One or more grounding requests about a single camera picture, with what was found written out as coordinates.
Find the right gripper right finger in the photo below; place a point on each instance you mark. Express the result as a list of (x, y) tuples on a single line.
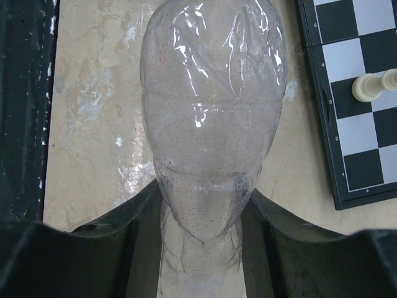
[(286, 256)]

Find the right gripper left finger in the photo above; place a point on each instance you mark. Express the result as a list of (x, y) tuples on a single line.
[(115, 255)]

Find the yellow cap clear bottle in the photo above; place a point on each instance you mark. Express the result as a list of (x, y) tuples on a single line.
[(213, 76)]

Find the white chess piece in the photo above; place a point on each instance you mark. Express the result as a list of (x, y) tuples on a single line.
[(369, 87)]

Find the black white chessboard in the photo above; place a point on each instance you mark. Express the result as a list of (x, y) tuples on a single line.
[(345, 40)]

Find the black base frame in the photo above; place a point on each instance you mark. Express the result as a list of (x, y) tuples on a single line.
[(29, 31)]

